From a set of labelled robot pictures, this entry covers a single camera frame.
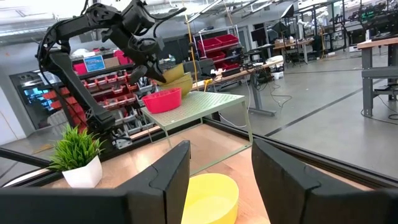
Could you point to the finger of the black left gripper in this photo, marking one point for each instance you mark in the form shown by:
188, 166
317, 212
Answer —
138, 74
156, 73

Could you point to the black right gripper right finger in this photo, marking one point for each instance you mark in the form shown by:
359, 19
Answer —
286, 193

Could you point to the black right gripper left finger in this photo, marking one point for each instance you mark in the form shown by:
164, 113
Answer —
155, 199

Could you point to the yellow plastic mini bowl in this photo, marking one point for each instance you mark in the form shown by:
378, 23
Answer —
185, 87
211, 202
174, 74

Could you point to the red plastic mini bowl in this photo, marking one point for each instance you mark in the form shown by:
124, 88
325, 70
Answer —
161, 102

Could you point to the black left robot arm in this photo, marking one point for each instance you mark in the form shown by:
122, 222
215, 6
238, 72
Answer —
75, 87

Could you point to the parts rack with small bins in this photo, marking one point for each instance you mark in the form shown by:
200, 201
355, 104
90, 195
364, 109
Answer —
115, 90

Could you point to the blue sign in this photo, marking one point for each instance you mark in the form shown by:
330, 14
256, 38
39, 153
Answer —
94, 63

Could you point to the green perforated metal shelf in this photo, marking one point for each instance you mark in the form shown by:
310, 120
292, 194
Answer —
202, 105

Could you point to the white rack with red bins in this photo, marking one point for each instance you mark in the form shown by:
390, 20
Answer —
217, 46

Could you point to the artificial plant in white pot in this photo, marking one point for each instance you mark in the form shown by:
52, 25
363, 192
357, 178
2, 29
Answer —
82, 174

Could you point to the long wooden table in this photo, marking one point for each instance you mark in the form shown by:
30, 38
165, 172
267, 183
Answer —
242, 73

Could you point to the wooden workbench with grey legs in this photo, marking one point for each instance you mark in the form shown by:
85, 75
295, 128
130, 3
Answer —
377, 73

